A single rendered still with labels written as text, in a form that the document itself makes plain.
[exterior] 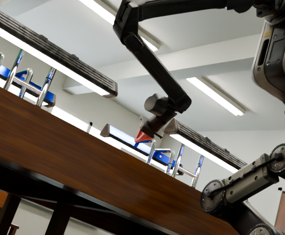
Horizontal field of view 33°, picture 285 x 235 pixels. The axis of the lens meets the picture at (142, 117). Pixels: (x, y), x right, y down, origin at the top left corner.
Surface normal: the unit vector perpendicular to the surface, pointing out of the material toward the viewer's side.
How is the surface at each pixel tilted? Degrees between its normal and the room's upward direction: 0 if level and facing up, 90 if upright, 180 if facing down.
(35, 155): 90
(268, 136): 90
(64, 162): 90
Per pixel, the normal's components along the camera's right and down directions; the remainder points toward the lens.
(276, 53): -0.80, -0.42
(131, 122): 0.65, -0.04
